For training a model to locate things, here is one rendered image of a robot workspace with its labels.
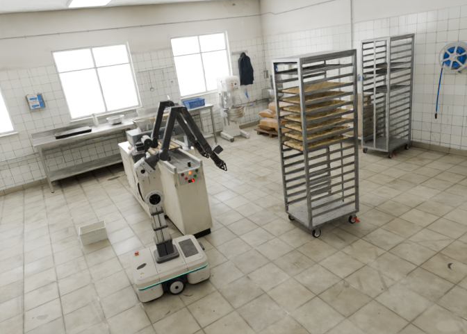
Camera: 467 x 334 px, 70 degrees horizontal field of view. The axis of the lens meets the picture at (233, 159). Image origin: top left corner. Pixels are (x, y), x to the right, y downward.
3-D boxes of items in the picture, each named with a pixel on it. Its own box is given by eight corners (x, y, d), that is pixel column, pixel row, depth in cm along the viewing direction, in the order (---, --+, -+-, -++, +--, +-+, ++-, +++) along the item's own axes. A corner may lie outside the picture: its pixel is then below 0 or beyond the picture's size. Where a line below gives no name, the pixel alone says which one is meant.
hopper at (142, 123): (133, 130, 412) (130, 119, 407) (175, 120, 435) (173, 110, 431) (138, 133, 387) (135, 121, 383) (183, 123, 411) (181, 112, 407)
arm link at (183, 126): (165, 103, 301) (167, 104, 291) (170, 99, 302) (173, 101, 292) (188, 142, 319) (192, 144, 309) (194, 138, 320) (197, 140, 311)
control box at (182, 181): (179, 185, 349) (177, 172, 345) (200, 178, 359) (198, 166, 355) (181, 185, 346) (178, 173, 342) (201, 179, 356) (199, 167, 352)
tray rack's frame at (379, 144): (383, 142, 596) (383, 36, 539) (411, 146, 555) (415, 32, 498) (360, 151, 564) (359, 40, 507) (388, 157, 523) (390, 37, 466)
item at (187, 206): (167, 220, 428) (152, 154, 400) (192, 211, 443) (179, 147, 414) (187, 244, 369) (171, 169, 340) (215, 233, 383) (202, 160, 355)
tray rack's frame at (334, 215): (311, 237, 342) (299, 57, 286) (285, 218, 387) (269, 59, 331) (360, 219, 365) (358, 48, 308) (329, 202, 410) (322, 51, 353)
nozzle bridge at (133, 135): (132, 157, 421) (125, 131, 410) (185, 143, 451) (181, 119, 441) (138, 163, 393) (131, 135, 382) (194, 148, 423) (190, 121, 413)
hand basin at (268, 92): (295, 110, 794) (291, 62, 760) (282, 113, 777) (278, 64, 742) (269, 106, 877) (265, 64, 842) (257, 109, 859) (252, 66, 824)
